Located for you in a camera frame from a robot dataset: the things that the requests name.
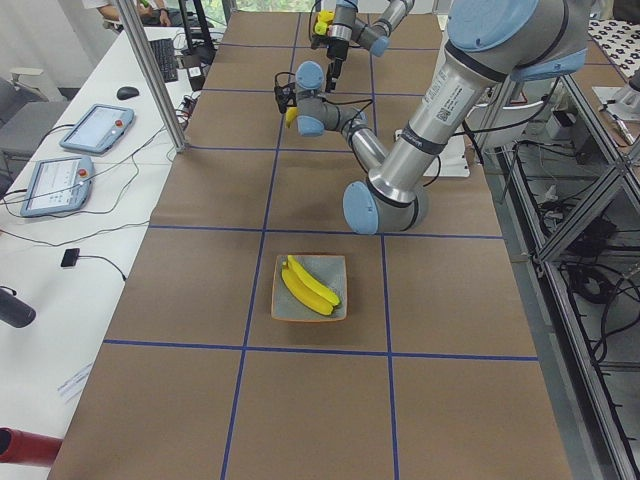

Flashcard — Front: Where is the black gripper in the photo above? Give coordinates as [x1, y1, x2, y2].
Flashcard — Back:
[285, 92, 298, 112]
[325, 37, 349, 93]

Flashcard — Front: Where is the bright yellow banana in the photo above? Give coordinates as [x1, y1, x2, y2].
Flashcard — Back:
[281, 262, 333, 316]

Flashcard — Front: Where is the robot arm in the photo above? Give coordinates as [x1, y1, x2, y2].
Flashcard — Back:
[294, 1, 592, 234]
[325, 0, 415, 93]

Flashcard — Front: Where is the grey square plate orange rim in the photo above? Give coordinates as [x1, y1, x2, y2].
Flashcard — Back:
[271, 254, 348, 323]

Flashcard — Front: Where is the black keyboard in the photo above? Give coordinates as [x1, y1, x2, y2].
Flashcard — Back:
[149, 38, 178, 83]

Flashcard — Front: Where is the black computer mouse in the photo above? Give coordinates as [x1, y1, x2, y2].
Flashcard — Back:
[116, 86, 140, 101]

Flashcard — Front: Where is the teach pendant far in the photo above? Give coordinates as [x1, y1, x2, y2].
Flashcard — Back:
[59, 104, 135, 155]

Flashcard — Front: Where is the teach pendant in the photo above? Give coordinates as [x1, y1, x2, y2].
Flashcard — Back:
[20, 155, 94, 218]
[59, 104, 135, 155]

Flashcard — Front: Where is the teach pendant near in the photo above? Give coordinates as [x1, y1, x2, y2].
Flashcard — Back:
[20, 155, 94, 218]

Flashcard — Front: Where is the small black box on desk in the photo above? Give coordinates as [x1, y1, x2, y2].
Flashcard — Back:
[60, 248, 80, 268]

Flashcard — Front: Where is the black cylinder on desk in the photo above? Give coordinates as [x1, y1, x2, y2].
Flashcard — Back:
[0, 286, 36, 328]

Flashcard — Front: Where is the red cylinder object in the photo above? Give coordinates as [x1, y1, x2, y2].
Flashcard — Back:
[1, 427, 63, 467]

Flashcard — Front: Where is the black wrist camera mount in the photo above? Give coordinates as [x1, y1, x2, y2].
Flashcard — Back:
[274, 82, 296, 114]
[310, 20, 330, 49]

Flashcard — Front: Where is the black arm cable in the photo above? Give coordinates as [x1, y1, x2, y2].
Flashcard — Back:
[274, 71, 376, 131]

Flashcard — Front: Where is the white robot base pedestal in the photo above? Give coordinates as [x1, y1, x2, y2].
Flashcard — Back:
[423, 136, 470, 178]

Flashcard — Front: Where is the aluminium frame post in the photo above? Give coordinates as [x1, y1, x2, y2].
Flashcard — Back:
[114, 0, 186, 153]

